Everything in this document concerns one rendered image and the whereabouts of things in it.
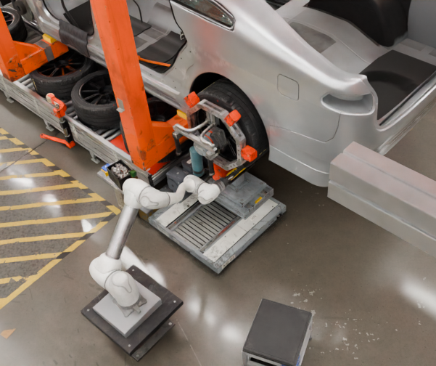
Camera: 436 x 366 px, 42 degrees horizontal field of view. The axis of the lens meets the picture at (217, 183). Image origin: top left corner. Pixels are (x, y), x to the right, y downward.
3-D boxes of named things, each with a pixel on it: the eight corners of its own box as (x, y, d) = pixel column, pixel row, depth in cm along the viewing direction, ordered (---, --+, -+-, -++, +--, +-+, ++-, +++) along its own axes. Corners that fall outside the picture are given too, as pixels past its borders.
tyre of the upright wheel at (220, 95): (246, 161, 465) (290, 139, 407) (226, 177, 454) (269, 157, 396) (198, 95, 458) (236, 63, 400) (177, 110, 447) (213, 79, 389)
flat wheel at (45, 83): (70, 56, 617) (64, 37, 600) (112, 75, 586) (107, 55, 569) (22, 87, 583) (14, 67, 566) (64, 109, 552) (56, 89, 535)
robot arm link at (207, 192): (220, 186, 404) (207, 178, 411) (204, 199, 397) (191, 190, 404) (221, 197, 412) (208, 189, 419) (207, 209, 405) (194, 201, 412)
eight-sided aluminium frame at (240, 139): (248, 176, 426) (244, 119, 387) (242, 181, 423) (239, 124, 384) (196, 145, 454) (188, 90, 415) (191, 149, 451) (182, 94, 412)
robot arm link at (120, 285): (126, 311, 371) (117, 292, 356) (109, 297, 381) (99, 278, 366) (144, 294, 379) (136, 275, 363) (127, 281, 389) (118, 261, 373)
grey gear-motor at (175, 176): (218, 182, 493) (215, 152, 468) (183, 210, 473) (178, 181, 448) (203, 173, 503) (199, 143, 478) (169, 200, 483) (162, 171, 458)
